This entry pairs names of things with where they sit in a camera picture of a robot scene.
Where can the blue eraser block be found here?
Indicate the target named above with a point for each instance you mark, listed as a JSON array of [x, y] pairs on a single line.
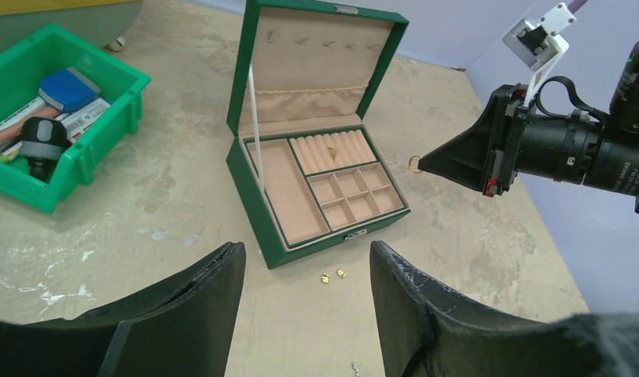
[[68, 90]]

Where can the black grey marker cap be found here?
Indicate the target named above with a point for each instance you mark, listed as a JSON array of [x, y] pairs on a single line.
[[43, 141]]

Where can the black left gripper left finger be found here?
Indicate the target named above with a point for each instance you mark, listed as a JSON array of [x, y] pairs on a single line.
[[180, 326]]

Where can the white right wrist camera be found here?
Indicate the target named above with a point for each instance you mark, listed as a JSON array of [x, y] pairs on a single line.
[[539, 45]]

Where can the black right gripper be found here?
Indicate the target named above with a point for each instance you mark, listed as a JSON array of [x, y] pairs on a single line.
[[510, 137]]

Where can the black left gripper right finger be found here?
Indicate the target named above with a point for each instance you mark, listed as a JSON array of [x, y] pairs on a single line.
[[427, 328]]

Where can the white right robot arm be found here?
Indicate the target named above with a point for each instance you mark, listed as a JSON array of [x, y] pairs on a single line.
[[616, 166]]

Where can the small silver earring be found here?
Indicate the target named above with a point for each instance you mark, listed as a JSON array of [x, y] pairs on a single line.
[[356, 369]]

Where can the green jewelry box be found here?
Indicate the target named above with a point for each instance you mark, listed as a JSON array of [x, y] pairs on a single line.
[[304, 67]]

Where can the green jewelry tray insert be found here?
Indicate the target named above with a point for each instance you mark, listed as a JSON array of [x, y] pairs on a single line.
[[319, 185]]

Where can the white drawer cabinet orange yellow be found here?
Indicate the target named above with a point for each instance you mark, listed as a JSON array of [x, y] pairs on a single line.
[[100, 23]]

